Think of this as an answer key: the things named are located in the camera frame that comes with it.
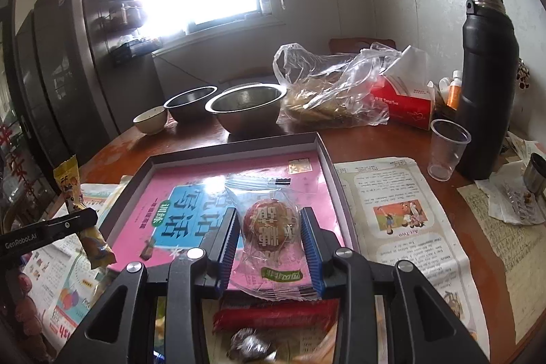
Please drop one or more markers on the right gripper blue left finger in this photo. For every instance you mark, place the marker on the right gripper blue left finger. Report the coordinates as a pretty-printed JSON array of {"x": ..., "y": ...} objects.
[{"x": 219, "y": 246}]

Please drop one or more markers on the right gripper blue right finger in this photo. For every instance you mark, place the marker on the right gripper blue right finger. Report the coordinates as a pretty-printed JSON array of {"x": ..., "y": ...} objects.
[{"x": 319, "y": 248}]

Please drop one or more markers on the red snack bar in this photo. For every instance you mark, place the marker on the red snack bar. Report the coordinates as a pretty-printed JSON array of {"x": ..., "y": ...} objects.
[{"x": 237, "y": 312}]

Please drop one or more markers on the clear red mooncake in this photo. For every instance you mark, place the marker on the clear red mooncake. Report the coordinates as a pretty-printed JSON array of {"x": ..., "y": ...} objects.
[{"x": 272, "y": 264}]

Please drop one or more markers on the foil candy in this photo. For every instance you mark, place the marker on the foil candy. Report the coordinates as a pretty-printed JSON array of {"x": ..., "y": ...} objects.
[{"x": 249, "y": 345}]

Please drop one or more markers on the yellow long snack pack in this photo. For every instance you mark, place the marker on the yellow long snack pack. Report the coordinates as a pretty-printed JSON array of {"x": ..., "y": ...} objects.
[{"x": 67, "y": 177}]

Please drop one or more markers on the student English newspaper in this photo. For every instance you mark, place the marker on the student English newspaper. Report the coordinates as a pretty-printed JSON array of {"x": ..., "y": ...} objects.
[{"x": 395, "y": 215}]

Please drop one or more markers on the dark cardboard box tray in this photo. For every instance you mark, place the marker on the dark cardboard box tray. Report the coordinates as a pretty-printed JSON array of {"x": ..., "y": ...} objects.
[{"x": 226, "y": 193}]

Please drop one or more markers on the dark refrigerator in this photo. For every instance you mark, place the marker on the dark refrigerator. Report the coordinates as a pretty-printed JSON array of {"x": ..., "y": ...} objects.
[{"x": 82, "y": 71}]

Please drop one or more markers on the large steel bowl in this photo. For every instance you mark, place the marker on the large steel bowl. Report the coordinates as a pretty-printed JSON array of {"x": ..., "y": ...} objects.
[{"x": 248, "y": 109}]

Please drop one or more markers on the clear plastic bag with bread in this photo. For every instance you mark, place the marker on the clear plastic bag with bread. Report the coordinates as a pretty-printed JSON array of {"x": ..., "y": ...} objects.
[{"x": 333, "y": 91}]

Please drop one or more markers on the clear plastic cup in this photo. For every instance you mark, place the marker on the clear plastic cup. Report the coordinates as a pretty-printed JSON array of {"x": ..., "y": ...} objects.
[{"x": 447, "y": 145}]

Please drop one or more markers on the small ceramic bowl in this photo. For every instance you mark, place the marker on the small ceramic bowl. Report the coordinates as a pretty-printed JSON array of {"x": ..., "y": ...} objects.
[{"x": 151, "y": 121}]

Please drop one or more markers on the dark steel bowl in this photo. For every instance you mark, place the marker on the dark steel bowl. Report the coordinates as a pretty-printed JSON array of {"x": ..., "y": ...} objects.
[{"x": 188, "y": 106}]

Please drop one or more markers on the red tissue box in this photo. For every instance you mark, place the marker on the red tissue box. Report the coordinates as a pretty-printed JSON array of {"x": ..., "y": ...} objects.
[{"x": 404, "y": 88}]

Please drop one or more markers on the white crumpled tissue paper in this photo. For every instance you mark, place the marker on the white crumpled tissue paper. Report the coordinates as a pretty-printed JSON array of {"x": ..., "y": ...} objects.
[{"x": 509, "y": 200}]

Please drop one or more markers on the orange medicine bottle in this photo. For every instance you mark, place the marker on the orange medicine bottle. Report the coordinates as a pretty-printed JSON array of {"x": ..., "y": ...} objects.
[{"x": 454, "y": 89}]

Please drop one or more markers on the wooden chair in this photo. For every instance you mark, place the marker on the wooden chair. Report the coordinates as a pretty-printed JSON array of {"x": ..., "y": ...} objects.
[{"x": 355, "y": 45}]

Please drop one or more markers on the handwritten paper sheet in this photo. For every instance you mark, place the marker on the handwritten paper sheet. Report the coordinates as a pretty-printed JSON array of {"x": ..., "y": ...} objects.
[{"x": 521, "y": 248}]

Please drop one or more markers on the small steel cup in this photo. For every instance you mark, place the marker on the small steel cup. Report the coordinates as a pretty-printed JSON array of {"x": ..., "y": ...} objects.
[{"x": 535, "y": 174}]

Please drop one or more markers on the black thermos bottle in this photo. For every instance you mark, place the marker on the black thermos bottle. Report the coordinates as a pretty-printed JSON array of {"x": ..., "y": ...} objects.
[{"x": 490, "y": 59}]

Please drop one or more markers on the dried flower bouquet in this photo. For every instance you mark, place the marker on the dried flower bouquet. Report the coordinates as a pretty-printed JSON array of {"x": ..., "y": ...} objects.
[{"x": 522, "y": 75}]

